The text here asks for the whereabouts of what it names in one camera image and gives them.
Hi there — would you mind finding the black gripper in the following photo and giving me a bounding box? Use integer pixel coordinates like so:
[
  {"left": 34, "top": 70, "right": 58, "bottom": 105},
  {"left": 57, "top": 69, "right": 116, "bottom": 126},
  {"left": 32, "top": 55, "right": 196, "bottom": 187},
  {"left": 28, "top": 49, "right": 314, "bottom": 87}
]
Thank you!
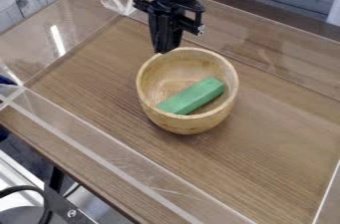
[{"left": 133, "top": 0, "right": 204, "bottom": 53}]

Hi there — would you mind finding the brown wooden bowl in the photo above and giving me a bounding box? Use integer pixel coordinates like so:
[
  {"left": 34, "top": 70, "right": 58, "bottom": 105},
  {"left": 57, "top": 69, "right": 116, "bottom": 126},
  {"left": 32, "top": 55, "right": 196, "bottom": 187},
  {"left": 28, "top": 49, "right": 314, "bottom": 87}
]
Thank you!
[{"left": 136, "top": 47, "right": 238, "bottom": 134}]

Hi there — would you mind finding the green rectangular block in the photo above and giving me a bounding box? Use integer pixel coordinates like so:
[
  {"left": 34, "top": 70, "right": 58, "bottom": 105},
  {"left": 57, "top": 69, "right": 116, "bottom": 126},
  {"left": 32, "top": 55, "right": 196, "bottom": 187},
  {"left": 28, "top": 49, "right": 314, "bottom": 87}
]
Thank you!
[{"left": 157, "top": 77, "right": 224, "bottom": 114}]

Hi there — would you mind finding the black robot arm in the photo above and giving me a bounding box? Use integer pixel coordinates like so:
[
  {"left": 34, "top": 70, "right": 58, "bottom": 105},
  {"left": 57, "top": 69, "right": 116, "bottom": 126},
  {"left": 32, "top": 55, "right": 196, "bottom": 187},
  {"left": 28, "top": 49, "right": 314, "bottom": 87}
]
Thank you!
[{"left": 133, "top": 0, "right": 204, "bottom": 54}]

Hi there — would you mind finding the black table leg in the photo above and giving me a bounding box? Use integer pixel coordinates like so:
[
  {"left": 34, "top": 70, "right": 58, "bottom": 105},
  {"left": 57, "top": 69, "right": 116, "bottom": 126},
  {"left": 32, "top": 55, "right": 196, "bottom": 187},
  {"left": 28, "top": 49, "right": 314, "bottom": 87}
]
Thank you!
[{"left": 49, "top": 167, "right": 65, "bottom": 192}]

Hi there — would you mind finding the clear acrylic tray wall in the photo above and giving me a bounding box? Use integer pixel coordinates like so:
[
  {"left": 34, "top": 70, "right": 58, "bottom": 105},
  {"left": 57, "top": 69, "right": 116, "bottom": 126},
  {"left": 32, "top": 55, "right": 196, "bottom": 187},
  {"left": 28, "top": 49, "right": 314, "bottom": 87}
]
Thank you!
[{"left": 0, "top": 0, "right": 340, "bottom": 224}]

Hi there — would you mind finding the black metal bracket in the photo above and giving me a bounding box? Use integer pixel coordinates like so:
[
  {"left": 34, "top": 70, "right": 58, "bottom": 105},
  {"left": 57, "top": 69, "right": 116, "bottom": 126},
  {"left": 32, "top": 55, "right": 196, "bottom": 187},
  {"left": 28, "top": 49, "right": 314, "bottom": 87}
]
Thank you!
[{"left": 41, "top": 187, "right": 98, "bottom": 224}]

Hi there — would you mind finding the black cable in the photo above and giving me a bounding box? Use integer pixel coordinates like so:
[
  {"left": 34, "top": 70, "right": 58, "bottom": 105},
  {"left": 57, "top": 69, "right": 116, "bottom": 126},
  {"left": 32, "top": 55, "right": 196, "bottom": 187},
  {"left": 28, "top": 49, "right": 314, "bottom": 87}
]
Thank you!
[{"left": 0, "top": 185, "right": 54, "bottom": 224}]

